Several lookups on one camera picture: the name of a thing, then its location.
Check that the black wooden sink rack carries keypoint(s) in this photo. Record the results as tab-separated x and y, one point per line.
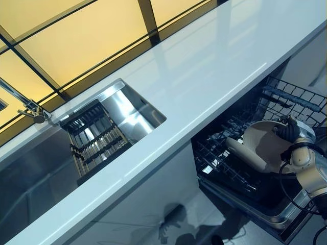
97	143

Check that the chrome kitchen faucet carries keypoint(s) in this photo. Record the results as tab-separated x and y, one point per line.
33	107

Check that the white cabinet door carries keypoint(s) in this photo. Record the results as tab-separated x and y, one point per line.
153	191
311	58

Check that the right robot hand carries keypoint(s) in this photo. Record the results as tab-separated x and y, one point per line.
299	132

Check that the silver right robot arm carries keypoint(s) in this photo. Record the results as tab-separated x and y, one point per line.
306	173

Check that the stainless steel sink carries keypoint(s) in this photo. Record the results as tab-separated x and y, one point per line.
132	112

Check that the yellow window with dark frame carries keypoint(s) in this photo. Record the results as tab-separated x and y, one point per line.
76	38

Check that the black dishwasher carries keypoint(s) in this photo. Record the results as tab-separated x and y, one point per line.
242	186

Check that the cream ceramic plate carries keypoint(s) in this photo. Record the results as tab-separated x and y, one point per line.
263	137
245	153

